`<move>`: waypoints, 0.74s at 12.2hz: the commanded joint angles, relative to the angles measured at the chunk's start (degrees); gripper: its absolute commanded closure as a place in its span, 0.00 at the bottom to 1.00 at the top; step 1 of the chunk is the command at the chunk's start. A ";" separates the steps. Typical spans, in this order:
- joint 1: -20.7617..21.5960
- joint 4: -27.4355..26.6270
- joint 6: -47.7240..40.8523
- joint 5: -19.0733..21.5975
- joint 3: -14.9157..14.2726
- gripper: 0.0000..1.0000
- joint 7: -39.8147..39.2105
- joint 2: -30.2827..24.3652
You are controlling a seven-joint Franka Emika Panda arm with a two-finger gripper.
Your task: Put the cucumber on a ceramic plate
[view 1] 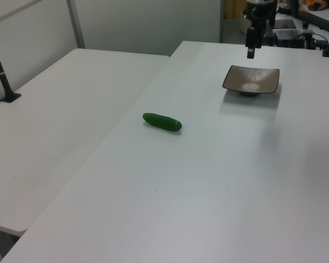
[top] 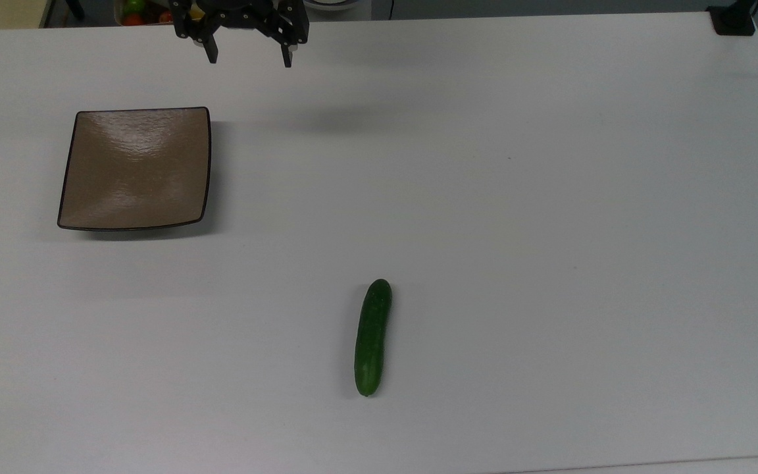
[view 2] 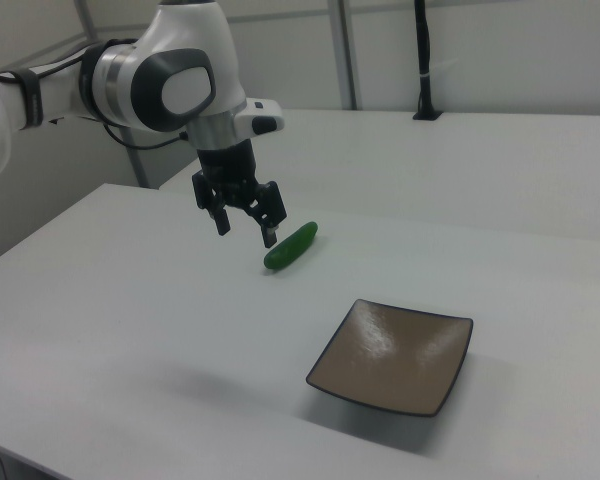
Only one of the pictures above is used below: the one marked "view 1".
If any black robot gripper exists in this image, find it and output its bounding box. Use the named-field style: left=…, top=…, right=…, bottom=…
left=246, top=0, right=276, bottom=59

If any green cucumber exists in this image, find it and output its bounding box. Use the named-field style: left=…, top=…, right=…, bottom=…
left=142, top=112, right=183, bottom=133

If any square brown ceramic plate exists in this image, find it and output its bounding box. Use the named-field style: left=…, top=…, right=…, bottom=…
left=222, top=65, right=281, bottom=98

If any black electronics box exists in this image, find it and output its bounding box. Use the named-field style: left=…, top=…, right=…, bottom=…
left=274, top=29, right=314, bottom=49

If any grey partition frame post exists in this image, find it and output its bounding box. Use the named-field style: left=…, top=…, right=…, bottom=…
left=66, top=0, right=86, bottom=50

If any black camera stand pole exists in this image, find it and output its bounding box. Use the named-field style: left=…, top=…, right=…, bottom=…
left=0, top=28, right=22, bottom=104

